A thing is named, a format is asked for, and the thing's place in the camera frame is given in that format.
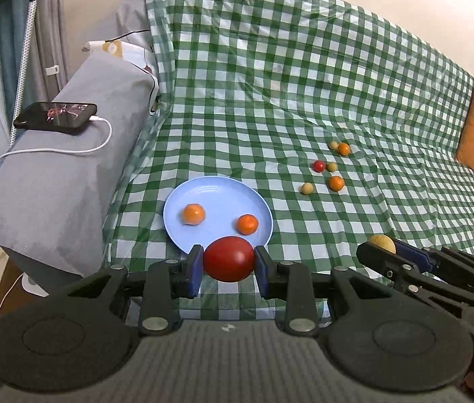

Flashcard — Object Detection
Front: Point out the grey pillow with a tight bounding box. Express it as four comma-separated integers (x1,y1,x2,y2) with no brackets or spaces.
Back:
113,0,154,48

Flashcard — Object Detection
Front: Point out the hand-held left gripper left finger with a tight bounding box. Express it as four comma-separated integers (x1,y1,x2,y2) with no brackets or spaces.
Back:
68,244,205,337

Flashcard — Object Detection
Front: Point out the black smartphone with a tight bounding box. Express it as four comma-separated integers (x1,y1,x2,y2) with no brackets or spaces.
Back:
14,101,98,136

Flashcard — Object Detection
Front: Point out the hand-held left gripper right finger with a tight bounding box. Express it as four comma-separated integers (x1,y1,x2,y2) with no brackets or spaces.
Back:
254,245,394,338

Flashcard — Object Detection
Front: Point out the striped pole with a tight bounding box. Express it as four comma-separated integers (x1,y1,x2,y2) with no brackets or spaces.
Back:
9,0,39,145

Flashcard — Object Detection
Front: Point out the teal curtain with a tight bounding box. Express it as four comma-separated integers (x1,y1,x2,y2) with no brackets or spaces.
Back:
0,0,32,110

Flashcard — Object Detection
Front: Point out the large red tomato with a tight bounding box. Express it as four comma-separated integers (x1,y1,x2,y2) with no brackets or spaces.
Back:
202,236,256,283

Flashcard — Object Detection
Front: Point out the grey curtain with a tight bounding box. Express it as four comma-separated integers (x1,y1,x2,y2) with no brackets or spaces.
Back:
38,0,69,102

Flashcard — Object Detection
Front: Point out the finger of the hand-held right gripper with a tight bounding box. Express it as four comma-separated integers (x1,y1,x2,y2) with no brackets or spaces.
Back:
394,238,474,287
356,242,474,316

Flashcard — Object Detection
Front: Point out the white power adapter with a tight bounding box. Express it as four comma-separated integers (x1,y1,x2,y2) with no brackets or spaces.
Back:
24,275,50,299

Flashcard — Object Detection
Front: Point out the green checkered cloth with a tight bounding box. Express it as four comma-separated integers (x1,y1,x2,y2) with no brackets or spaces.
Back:
102,0,474,320

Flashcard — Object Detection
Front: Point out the white charging cable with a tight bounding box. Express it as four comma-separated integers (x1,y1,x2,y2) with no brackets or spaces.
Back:
0,117,112,387

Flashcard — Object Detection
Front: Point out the white patterned pillow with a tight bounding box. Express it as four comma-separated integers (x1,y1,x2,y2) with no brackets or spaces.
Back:
82,40,158,90

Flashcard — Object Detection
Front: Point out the light blue plate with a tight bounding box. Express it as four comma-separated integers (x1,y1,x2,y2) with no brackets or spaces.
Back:
163,175,274,257

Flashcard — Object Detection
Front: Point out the thin black cable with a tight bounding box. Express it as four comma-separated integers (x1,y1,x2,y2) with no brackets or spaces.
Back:
83,29,152,50

